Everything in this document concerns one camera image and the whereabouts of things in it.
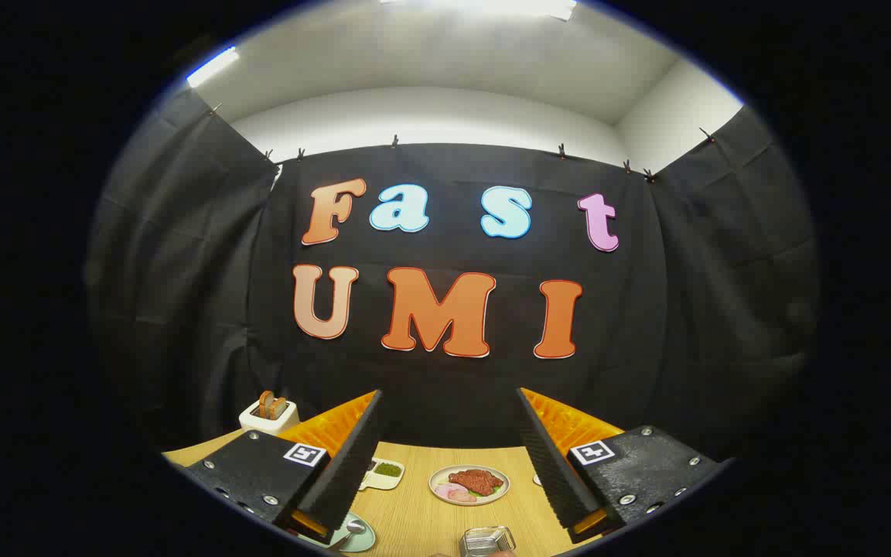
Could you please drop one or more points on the round teal plate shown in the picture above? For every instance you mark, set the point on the round teal plate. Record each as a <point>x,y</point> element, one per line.
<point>362,541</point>

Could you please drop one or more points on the red tomato slice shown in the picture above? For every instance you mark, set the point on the red tomato slice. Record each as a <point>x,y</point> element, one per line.
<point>465,497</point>

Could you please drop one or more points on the pink ham slice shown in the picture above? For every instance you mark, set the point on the pink ham slice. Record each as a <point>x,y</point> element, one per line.
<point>448,490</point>

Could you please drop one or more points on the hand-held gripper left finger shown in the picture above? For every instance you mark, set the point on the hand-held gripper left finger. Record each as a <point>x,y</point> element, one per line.
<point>349,472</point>

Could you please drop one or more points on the wide ceiling light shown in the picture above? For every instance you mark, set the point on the wide ceiling light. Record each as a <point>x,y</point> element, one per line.
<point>484,6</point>

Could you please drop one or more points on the pile of green beans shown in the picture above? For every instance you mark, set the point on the pile of green beans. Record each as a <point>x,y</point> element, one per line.
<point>387,469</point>

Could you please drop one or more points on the silver metal spoon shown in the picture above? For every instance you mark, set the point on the silver metal spoon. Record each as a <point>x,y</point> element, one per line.
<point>354,527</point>

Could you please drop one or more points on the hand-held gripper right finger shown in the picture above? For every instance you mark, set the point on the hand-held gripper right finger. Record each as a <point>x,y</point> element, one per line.
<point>554,472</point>

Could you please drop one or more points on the white divided tray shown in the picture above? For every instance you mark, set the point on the white divided tray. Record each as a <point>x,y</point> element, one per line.
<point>393,481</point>

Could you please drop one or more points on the brown meat steak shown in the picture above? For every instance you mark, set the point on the brown meat steak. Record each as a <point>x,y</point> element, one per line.
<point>480,481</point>

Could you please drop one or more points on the oval beige plate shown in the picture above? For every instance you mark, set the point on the oval beige plate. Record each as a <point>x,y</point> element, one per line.
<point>445,473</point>

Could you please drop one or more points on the white toaster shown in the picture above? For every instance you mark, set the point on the white toaster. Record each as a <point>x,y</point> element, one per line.
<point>264,424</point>

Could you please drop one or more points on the brown toast slice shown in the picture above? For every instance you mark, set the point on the brown toast slice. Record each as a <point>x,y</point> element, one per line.
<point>280,408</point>
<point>266,404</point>

